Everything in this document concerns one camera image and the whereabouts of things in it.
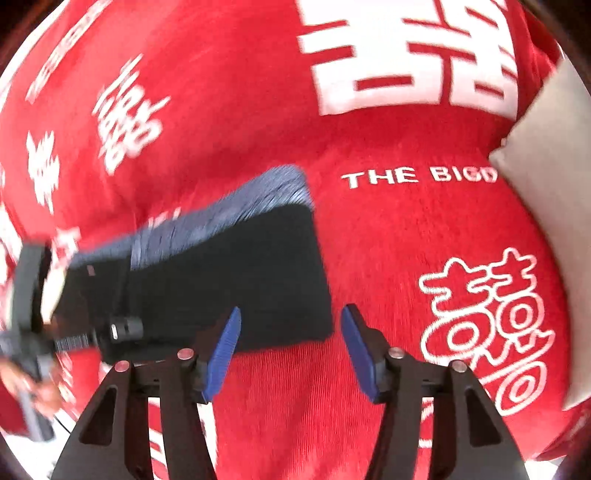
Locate red blanket with white characters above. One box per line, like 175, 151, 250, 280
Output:
1, 1, 573, 479

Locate white pillow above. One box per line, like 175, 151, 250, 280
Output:
489, 58, 590, 409

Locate black pants with grey waistband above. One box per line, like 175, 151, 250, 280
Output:
53, 165, 332, 363

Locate person's left hand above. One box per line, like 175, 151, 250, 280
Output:
1, 359, 63, 418

